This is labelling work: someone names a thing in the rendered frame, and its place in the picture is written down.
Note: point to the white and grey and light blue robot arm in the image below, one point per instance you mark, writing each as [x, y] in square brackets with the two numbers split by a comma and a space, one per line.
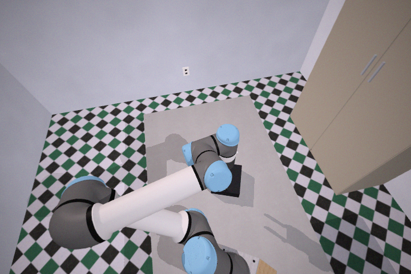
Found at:
[89, 212]

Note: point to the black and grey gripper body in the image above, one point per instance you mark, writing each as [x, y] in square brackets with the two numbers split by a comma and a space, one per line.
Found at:
[229, 161]

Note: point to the black lighting desk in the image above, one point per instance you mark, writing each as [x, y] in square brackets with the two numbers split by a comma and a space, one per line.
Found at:
[234, 188]

